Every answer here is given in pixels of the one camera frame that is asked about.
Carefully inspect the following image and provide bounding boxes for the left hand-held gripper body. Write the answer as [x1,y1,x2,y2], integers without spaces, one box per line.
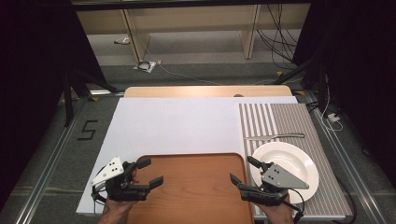
[90,156,151,203]

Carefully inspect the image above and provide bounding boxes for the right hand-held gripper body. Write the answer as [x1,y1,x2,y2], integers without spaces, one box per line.
[239,162,310,207]

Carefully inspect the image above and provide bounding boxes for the person's right hand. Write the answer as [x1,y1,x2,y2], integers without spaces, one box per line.
[257,193,296,224]

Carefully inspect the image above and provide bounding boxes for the person's left hand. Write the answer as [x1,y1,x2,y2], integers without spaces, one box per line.
[104,199,138,218]

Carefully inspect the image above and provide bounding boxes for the white deep plate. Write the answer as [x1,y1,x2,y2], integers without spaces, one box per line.
[250,141,319,205]

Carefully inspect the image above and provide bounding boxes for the silver metal fork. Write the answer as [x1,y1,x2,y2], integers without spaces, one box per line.
[244,133,306,141]

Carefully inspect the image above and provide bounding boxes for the brown wooden tray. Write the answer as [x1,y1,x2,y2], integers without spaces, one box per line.
[125,152,255,224]

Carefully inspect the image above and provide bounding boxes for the white board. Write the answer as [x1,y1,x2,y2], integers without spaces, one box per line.
[76,95,299,217]

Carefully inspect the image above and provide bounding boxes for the grey striped placemat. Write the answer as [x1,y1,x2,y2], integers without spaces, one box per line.
[238,103,353,219]

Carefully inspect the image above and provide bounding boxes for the light wooden table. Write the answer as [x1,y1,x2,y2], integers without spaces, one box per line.
[123,85,294,99]

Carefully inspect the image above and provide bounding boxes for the black stand legs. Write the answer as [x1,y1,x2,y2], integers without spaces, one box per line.
[61,69,126,128]

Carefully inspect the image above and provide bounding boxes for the clear plastic bag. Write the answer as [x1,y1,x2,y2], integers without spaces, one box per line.
[133,60,157,75]

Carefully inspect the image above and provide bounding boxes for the black stand leg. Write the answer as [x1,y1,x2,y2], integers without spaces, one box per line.
[272,57,317,86]

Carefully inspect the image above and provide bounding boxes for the black curtain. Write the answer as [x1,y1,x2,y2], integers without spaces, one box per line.
[292,0,396,181]
[0,0,108,213]

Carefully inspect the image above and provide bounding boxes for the small white object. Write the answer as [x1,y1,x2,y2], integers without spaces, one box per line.
[113,36,131,46]

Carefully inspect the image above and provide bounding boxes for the light wooden shelf unit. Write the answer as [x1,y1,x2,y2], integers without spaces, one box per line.
[70,0,312,63]

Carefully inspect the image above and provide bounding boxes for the left hand-held gripper cable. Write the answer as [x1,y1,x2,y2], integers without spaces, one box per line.
[91,184,108,216]

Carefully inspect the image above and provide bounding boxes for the hand-held gripper cable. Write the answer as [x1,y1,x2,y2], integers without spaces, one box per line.
[280,187,305,224]
[91,184,108,216]

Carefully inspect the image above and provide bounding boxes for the right hand-held gripper cable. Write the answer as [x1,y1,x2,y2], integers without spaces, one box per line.
[280,187,305,224]

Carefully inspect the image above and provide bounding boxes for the aluminium floor rail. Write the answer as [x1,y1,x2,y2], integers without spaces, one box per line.
[306,91,390,224]
[13,99,87,224]

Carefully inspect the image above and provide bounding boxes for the bundle of black cables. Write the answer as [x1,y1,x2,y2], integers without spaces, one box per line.
[256,3,302,71]

